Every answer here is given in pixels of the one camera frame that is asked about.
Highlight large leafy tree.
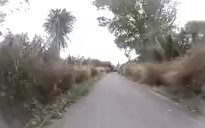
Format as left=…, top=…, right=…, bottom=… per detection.
left=92, top=0, right=205, bottom=64

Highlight palm tree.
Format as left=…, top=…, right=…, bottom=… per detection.
left=42, top=8, right=77, bottom=63

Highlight dry brown bushes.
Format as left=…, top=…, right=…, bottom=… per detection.
left=122, top=44, right=205, bottom=101
left=0, top=31, right=106, bottom=128

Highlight grey asphalt road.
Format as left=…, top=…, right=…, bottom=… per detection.
left=44, top=71, right=205, bottom=128

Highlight grass verge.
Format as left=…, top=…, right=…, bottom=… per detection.
left=24, top=74, right=104, bottom=128

